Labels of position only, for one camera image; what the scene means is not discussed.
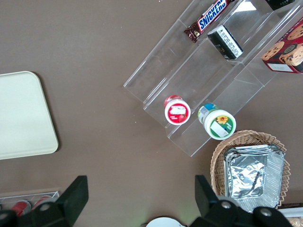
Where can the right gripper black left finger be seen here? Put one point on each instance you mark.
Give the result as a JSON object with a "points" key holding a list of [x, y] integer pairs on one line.
{"points": [[68, 205]]}

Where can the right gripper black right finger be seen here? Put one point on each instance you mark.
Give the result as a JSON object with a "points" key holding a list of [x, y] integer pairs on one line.
{"points": [[213, 212]]}

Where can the green lid gum jar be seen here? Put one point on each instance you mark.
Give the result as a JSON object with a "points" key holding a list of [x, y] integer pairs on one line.
{"points": [[220, 125]]}

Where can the aluminium foil tray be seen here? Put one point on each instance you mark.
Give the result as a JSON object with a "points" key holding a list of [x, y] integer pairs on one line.
{"points": [[248, 177], [251, 148]]}

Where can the cream plastic tray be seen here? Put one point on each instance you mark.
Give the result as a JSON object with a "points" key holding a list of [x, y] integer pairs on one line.
{"points": [[23, 116]]}

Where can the red cola can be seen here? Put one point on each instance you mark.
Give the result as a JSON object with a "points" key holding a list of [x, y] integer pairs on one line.
{"points": [[21, 206], [41, 200]]}

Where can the clear acrylic can box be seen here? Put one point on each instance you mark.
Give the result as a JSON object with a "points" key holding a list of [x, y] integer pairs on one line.
{"points": [[28, 195]]}

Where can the white round object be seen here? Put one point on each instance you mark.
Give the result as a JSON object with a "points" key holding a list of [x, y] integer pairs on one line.
{"points": [[165, 222]]}

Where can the light tan wicker basket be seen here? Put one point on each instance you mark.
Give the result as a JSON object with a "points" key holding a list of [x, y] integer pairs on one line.
{"points": [[219, 160]]}

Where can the red lidded yogurt cup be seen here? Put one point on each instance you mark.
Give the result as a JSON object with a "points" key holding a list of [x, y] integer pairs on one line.
{"points": [[177, 112]]}

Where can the clear acrylic tiered shelf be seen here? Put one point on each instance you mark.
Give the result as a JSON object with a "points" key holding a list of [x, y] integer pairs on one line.
{"points": [[189, 78]]}

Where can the black white-label small box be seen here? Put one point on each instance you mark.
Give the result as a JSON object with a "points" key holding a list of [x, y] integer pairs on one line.
{"points": [[225, 42]]}

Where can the red chocolate chip cookie box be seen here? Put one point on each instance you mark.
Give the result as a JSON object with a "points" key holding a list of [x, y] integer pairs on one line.
{"points": [[287, 52]]}

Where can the Snickers chocolate bar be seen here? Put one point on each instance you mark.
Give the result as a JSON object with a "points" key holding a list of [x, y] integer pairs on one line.
{"points": [[210, 17]]}

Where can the dark small box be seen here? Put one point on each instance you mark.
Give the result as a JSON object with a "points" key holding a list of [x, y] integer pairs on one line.
{"points": [[279, 3]]}

